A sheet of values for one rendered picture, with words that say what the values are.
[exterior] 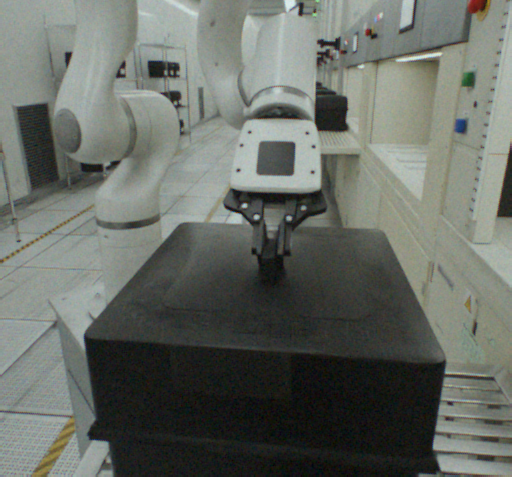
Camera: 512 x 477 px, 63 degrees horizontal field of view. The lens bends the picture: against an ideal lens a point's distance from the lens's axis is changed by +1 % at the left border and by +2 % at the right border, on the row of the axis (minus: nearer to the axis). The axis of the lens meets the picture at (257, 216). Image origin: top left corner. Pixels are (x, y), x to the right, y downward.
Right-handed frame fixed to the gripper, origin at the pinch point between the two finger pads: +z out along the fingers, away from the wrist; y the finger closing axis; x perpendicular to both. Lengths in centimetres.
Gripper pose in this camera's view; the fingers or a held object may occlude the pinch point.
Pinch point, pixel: (271, 243)
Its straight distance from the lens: 45.3
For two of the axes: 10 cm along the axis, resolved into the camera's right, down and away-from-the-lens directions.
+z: -0.8, 8.9, -4.4
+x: 0.8, 4.5, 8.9
